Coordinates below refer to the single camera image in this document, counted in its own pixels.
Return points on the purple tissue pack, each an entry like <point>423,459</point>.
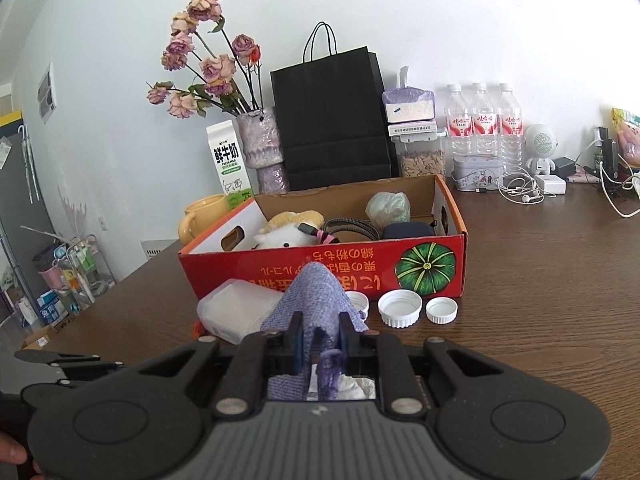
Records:
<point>407,105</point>

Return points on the flat white box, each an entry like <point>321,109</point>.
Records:
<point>412,129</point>

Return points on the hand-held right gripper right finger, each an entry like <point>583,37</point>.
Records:
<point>344,337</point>

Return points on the red cardboard box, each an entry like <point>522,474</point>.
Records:
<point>240,265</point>

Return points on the white robot-shaped speaker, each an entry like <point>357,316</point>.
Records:
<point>540,142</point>

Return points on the yellow mug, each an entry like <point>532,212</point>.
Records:
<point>200,215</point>

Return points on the grey tin box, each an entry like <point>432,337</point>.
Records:
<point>477,175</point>

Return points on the navy blue soft pouch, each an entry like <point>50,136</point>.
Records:
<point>407,231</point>

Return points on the dried pink roses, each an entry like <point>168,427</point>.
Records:
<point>215,67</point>

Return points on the large white plastic lid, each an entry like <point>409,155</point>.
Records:
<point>400,307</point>

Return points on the white milk carton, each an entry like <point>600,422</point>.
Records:
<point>227,165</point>

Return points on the person's left hand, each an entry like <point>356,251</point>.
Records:
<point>11,447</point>

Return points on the black power adapter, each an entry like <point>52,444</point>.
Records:
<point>566,167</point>

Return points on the purple vase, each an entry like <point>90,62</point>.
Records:
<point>260,140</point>

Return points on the pink patterned case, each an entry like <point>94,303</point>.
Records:
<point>582,176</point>

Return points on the yellow snack bag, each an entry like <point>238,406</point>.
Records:
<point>629,135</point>

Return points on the black upright device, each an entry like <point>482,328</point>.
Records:
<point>607,155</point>

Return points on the translucent plastic container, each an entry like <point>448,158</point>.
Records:
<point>235,310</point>

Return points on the white cloth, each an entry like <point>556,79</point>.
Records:
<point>356,387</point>

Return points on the iridescent plastic bag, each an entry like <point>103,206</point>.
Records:
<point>387,207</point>

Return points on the white earphones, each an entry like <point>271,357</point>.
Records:
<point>520,187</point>

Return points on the white and yellow plush toy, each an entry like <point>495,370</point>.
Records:
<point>280,237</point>

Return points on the dark grey cabinet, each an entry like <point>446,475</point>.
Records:
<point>20,240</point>

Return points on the cardboard box on floor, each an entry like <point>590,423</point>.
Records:
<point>40,337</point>

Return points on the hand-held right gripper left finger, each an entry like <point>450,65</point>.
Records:
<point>299,342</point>

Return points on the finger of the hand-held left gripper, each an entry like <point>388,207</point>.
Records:
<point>85,366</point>

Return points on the black paper bag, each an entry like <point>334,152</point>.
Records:
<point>330,125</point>

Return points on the white charger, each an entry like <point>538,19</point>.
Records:
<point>552,185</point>

